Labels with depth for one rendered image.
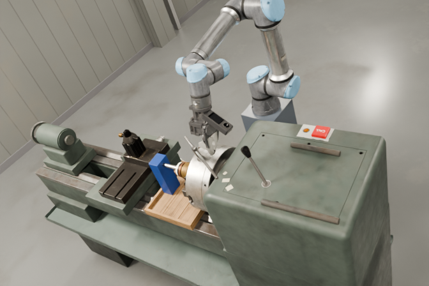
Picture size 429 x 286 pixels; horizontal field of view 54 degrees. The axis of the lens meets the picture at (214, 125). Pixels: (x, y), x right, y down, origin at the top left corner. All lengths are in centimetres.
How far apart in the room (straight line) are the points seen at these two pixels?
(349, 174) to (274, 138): 37
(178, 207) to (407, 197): 164
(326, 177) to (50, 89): 387
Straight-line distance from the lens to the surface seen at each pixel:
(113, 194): 231
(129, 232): 270
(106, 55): 537
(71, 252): 363
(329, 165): 164
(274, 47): 189
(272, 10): 177
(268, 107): 215
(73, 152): 274
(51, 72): 499
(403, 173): 330
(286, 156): 170
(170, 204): 222
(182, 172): 202
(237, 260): 198
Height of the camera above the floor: 245
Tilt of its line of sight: 38 degrees down
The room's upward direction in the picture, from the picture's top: 20 degrees counter-clockwise
